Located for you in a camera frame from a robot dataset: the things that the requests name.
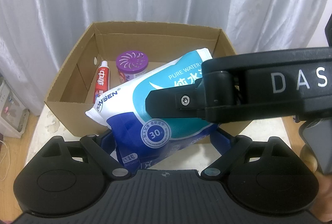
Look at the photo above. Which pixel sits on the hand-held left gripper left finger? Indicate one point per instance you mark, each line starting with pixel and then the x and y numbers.
pixel 107 143

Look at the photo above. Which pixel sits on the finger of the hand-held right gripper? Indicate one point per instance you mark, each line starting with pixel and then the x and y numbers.
pixel 168 102

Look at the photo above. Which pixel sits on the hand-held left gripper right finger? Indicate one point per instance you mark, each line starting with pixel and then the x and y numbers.
pixel 220 139

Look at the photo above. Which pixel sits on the blue wet wipes pack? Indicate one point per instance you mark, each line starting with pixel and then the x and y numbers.
pixel 137 109

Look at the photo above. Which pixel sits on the purple lidded air freshener jar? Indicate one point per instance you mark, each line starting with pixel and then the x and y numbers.
pixel 132 61

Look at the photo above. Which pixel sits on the red toothpaste tube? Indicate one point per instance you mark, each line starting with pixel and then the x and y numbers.
pixel 101 81

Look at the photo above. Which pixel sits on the brown cardboard box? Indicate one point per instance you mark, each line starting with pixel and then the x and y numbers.
pixel 160 39

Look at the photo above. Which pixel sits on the person's right hand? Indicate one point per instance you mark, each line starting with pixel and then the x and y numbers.
pixel 325 195

